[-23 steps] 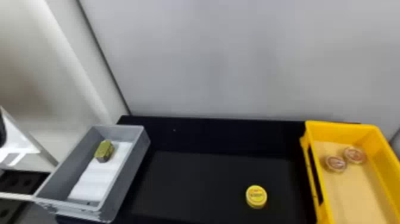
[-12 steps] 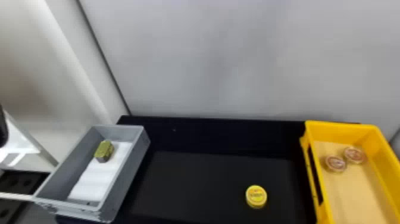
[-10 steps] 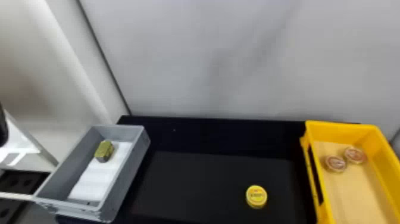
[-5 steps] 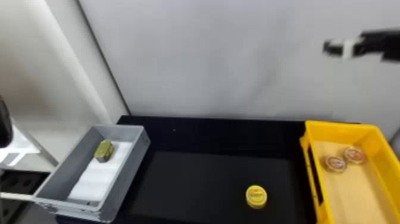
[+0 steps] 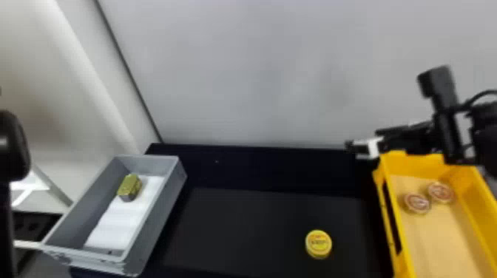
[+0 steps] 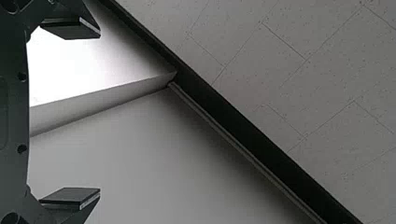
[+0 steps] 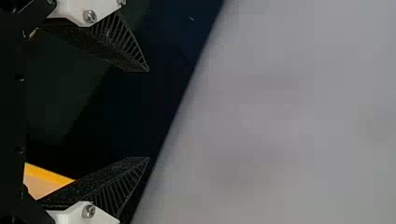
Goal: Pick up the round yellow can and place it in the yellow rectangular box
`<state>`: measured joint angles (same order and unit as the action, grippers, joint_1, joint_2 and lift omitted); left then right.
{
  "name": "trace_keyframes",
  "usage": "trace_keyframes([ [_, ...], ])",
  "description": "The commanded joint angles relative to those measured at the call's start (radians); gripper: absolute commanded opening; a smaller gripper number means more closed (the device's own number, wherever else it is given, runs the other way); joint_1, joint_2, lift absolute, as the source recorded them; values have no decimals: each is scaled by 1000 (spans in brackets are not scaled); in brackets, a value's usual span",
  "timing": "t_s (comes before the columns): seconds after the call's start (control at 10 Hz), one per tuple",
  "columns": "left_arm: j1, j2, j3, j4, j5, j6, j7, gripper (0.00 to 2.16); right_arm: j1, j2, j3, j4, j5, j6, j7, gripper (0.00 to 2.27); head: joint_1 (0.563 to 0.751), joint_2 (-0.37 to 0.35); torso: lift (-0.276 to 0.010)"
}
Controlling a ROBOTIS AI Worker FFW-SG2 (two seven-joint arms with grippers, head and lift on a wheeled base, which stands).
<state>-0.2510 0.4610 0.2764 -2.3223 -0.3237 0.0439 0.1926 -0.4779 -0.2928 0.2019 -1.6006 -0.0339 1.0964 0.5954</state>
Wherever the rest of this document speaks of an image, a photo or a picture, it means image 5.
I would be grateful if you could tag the brown can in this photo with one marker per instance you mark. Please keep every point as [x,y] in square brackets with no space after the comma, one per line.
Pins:
[417,203]
[440,192]

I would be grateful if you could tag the yellow can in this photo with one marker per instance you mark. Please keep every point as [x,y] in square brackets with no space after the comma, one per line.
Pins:
[318,243]

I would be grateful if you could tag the gold block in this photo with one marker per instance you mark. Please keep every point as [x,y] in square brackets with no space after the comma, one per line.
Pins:
[129,188]

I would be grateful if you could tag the white foam insert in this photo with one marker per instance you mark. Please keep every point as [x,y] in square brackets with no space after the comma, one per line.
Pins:
[124,217]

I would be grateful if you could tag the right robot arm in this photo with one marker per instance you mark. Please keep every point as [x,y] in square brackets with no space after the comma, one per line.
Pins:
[486,132]

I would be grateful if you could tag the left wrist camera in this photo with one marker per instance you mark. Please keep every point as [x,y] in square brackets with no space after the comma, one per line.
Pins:
[11,151]

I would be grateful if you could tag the grey box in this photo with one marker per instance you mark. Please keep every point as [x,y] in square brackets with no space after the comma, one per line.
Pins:
[89,209]

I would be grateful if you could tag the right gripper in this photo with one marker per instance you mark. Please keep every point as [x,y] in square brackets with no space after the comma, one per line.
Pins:
[411,137]

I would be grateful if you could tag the yellow box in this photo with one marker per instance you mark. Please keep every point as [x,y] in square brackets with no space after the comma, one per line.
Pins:
[438,240]

